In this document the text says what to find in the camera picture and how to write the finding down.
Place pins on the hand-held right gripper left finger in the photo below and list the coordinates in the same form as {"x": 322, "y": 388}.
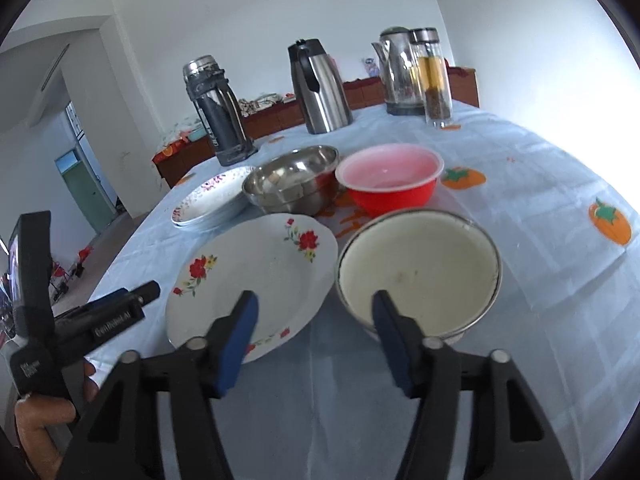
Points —
{"x": 240, "y": 340}

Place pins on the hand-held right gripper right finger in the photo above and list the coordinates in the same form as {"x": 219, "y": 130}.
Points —
{"x": 390, "y": 340}

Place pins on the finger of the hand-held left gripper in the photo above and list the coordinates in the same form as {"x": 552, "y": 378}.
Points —
{"x": 116, "y": 294}
{"x": 146, "y": 292}

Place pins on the red flower white plate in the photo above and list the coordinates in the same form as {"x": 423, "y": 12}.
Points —
{"x": 250, "y": 265}

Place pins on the white enamel bowl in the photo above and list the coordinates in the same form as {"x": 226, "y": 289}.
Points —
{"x": 425, "y": 260}

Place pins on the pink floral white plate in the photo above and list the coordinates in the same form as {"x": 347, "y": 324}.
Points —
{"x": 220, "y": 222}
{"x": 215, "y": 190}

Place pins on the red plastic bowl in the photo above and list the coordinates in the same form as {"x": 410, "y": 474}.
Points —
{"x": 390, "y": 195}

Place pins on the stainless steel bowl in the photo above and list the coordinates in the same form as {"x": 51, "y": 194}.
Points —
{"x": 290, "y": 172}

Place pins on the person's left hand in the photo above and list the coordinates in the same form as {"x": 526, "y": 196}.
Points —
{"x": 42, "y": 425}

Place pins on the red plastic bag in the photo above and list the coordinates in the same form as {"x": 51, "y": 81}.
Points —
{"x": 84, "y": 256}

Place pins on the green door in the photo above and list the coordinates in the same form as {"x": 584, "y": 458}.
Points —
{"x": 87, "y": 195}

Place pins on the persimmon print tablecloth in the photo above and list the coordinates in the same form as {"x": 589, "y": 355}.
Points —
{"x": 500, "y": 260}

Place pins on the orange box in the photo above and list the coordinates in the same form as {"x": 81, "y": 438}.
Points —
{"x": 170, "y": 150}

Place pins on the window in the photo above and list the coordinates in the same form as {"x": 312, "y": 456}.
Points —
{"x": 75, "y": 120}

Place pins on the teal basin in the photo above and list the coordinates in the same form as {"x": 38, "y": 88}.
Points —
{"x": 197, "y": 135}

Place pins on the white plastic bags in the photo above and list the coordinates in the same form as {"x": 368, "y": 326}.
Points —
{"x": 180, "y": 130}

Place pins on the dark vacuum flask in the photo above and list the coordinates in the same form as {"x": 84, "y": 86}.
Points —
{"x": 220, "y": 110}

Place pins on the brown wooden sideboard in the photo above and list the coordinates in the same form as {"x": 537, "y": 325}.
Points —
{"x": 270, "y": 119}

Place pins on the ceiling tube light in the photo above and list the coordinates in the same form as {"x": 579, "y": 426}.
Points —
{"x": 54, "y": 67}

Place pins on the glass tea bottle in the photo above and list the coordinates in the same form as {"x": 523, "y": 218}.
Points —
{"x": 435, "y": 75}

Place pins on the steel electric kettle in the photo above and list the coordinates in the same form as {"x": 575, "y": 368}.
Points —
{"x": 395, "y": 70}

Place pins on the blue white package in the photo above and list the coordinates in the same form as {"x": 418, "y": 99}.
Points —
{"x": 371, "y": 67}

